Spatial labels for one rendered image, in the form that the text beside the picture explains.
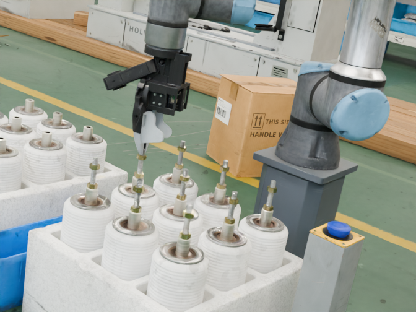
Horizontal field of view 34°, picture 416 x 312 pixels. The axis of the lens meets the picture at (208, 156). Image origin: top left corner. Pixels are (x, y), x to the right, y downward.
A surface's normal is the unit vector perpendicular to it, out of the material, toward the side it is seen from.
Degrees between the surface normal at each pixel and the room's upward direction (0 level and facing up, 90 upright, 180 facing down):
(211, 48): 90
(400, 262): 0
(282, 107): 90
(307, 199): 90
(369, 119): 98
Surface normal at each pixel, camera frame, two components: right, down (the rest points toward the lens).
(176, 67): -0.30, 0.25
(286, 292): 0.75, 0.32
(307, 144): -0.17, -0.03
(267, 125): 0.44, 0.35
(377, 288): 0.16, -0.94
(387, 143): -0.60, 0.15
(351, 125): 0.26, 0.47
